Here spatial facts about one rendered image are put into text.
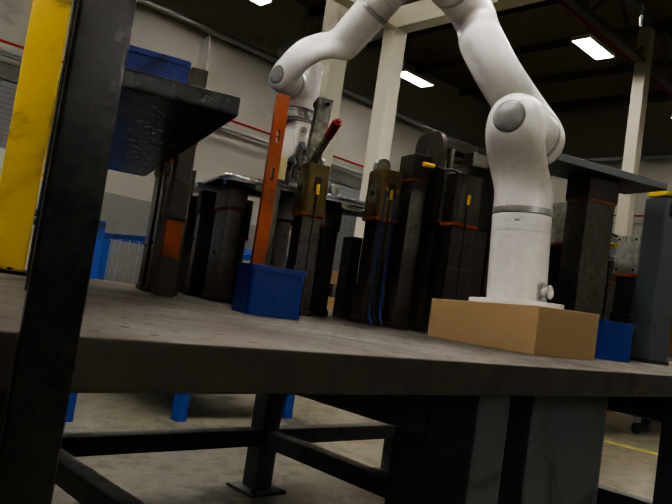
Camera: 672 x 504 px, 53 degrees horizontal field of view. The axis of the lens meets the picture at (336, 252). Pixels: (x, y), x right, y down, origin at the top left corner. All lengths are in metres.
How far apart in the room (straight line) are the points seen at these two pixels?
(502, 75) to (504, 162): 0.21
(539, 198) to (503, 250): 0.13
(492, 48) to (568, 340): 0.63
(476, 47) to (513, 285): 0.52
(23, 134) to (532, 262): 1.41
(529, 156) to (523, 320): 0.32
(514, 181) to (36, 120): 1.33
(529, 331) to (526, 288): 0.12
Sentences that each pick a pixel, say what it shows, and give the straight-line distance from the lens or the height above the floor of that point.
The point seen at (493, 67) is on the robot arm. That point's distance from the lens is 1.52.
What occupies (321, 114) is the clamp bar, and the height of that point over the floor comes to 1.17.
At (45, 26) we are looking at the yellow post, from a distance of 2.17.
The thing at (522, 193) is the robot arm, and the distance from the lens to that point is 1.40.
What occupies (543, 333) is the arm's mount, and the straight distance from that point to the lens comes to 1.31.
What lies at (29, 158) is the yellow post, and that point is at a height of 1.01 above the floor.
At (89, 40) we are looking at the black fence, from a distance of 0.41.
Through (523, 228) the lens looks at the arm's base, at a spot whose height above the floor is 0.94.
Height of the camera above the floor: 0.75
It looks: 4 degrees up
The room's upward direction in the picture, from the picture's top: 8 degrees clockwise
